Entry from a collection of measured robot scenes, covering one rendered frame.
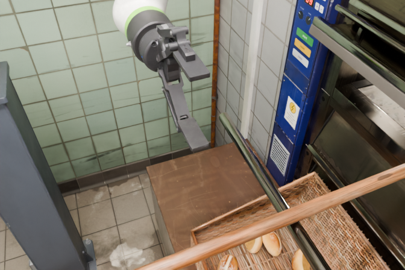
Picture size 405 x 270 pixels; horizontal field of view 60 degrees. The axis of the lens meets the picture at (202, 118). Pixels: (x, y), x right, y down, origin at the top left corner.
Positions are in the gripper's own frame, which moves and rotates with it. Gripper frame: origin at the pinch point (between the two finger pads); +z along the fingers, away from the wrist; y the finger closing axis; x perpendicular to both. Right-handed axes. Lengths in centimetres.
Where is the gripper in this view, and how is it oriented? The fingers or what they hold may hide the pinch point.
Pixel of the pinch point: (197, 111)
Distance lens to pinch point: 52.3
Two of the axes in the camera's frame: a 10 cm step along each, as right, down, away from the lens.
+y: 0.0, 7.4, 6.7
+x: -9.3, 2.5, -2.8
